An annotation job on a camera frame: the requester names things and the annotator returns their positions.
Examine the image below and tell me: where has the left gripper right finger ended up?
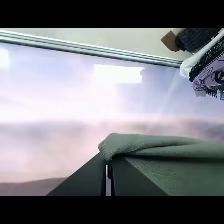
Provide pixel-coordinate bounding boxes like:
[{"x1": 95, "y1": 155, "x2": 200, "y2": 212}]
[{"x1": 110, "y1": 155, "x2": 168, "y2": 197}]

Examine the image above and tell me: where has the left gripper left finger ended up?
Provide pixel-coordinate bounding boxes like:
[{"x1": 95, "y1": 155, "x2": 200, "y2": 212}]
[{"x1": 46, "y1": 151, "x2": 107, "y2": 197}]

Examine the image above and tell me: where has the green garment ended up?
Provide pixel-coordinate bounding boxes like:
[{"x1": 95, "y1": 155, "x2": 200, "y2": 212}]
[{"x1": 97, "y1": 132, "x2": 224, "y2": 197}]

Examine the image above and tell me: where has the white printed garment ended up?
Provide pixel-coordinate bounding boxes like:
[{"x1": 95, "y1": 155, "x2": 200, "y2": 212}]
[{"x1": 179, "y1": 29, "x2": 224, "y2": 102}]

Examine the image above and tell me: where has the silver frame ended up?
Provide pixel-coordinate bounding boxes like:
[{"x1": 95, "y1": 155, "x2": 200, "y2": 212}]
[{"x1": 0, "y1": 29, "x2": 185, "y2": 69}]

